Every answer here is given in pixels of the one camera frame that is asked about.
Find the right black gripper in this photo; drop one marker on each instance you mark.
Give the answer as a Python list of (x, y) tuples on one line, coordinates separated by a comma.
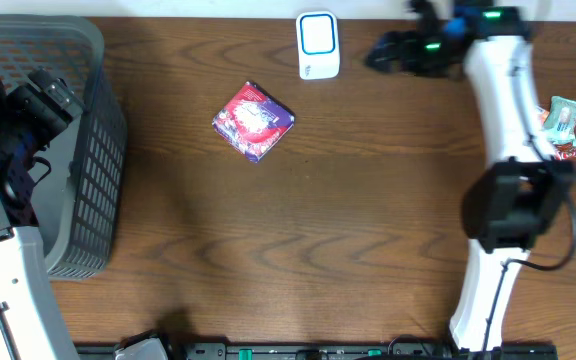
[(406, 63)]

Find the orange Kleenex tissue pack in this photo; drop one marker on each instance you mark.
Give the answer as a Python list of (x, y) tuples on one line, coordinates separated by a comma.
[(543, 115)]

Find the green flushable wipes pack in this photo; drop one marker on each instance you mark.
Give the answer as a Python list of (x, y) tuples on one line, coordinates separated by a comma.
[(560, 124)]

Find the purple red pantyliner pack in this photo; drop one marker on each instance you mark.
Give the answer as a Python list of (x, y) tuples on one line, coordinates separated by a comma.
[(253, 122)]

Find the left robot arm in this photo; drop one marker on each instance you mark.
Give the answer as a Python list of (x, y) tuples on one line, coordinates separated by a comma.
[(31, 116)]

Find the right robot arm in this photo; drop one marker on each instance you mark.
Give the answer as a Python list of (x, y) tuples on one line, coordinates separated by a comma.
[(519, 213)]

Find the grey plastic shopping basket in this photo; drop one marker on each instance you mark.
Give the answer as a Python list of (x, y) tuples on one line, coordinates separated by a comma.
[(77, 202)]

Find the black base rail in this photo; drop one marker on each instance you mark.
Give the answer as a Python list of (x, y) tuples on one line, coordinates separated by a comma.
[(406, 349)]

